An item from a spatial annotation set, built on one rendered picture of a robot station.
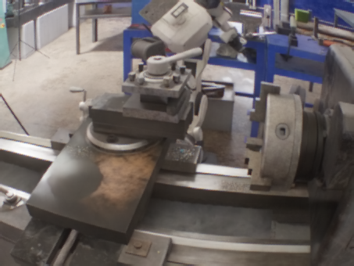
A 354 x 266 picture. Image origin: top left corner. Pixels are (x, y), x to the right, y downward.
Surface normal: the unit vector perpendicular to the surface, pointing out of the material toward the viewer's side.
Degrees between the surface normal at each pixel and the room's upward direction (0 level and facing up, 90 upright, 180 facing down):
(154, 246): 0
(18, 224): 0
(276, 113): 28
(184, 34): 85
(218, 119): 90
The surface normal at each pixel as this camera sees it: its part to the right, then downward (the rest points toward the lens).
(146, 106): 0.01, -0.85
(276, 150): -0.19, 0.14
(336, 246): -0.22, 0.51
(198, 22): 0.31, 0.42
